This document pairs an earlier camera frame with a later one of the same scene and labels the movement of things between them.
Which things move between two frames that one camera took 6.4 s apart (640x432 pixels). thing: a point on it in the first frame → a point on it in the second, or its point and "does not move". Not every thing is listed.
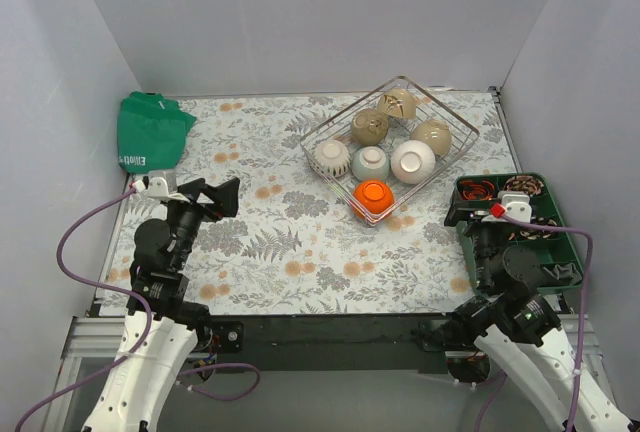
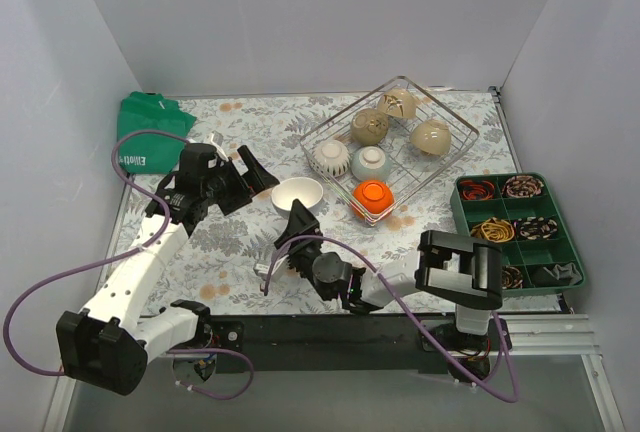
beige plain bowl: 436,132 does not move
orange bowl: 373,198 does not move
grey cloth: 569,272 does not move
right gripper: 473,217 → 298,247
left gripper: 201,200 → 240,186
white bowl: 412,162 → 307,190
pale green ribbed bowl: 370,163 does not move
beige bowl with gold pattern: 397,103 does not move
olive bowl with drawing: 369,127 does not move
